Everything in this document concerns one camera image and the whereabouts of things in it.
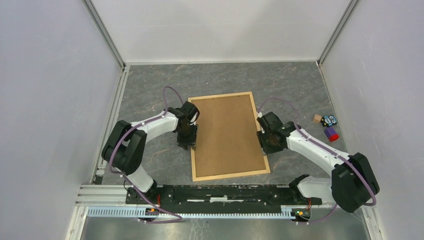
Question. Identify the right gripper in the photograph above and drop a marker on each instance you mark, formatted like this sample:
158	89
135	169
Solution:
265	149

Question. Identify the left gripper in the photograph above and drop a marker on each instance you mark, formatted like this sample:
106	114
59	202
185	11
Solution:
190	141

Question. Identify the wooden picture frame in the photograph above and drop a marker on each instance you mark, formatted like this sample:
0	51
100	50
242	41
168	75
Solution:
228	175

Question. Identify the brown backing board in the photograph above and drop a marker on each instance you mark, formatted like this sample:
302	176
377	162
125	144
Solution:
228	136

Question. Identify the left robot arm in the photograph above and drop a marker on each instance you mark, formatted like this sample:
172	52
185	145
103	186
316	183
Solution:
125	145

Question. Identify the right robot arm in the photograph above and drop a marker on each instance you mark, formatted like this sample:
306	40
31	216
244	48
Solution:
351	182

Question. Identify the small wooden cube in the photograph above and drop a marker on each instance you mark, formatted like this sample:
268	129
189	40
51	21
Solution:
317	118

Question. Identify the black blue toy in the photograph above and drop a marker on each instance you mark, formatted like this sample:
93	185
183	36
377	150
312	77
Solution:
329	120

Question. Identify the red purple block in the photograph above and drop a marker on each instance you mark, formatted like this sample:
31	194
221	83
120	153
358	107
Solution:
331	134

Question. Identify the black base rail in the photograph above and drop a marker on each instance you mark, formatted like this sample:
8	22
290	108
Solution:
228	199

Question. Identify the white slotted cable duct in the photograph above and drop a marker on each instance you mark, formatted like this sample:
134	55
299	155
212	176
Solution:
151	213

